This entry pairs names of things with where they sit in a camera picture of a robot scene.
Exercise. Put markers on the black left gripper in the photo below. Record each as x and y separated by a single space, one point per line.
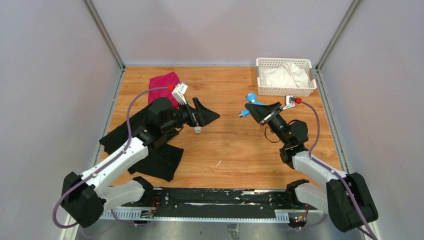
202 117

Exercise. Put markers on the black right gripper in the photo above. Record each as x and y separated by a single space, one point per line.
261 113

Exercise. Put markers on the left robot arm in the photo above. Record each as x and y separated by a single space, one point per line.
116 165

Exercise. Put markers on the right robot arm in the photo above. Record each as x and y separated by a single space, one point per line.
318 165

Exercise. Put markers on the white plastic basket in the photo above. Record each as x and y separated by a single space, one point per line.
272 62

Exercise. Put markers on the white cloth in basket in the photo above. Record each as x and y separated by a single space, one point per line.
287 75

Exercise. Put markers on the magenta cloth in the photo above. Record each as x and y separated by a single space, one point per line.
169 79

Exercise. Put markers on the black cloth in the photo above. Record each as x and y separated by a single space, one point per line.
161 164

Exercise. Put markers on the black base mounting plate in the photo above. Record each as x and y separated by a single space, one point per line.
220 204

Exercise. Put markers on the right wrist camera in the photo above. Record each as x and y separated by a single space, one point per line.
290 102

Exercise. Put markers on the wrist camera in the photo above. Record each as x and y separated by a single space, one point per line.
290 102
179 94

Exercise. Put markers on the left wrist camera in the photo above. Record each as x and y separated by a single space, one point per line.
179 94

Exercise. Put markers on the aluminium frame rail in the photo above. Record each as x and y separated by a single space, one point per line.
347 206

